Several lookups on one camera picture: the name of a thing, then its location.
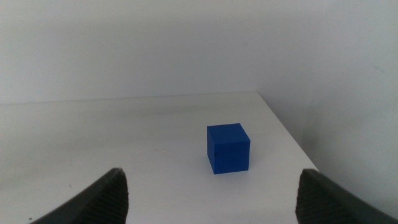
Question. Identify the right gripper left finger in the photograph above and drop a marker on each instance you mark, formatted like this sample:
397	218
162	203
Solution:
102	202

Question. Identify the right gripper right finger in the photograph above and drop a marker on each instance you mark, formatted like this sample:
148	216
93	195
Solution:
323	202

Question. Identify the blue cube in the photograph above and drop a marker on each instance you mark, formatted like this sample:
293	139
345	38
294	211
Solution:
230	152

